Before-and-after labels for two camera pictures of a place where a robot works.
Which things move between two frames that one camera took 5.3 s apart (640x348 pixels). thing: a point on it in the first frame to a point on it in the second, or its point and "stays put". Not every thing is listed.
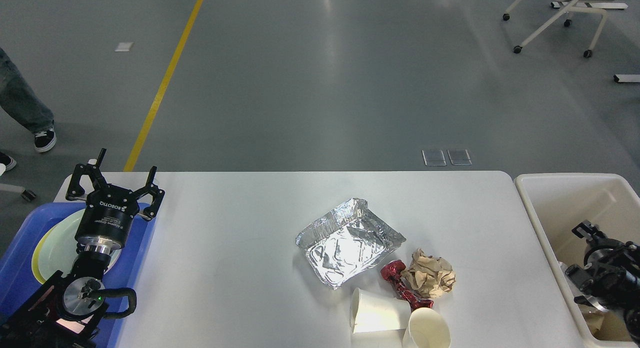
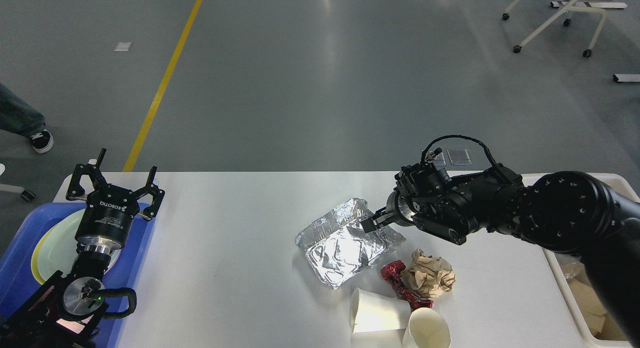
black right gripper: x=611 y=274 to x=397 y=206
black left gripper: x=109 y=210 stays put
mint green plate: x=58 y=250 stays put
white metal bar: x=626 y=78 stays put
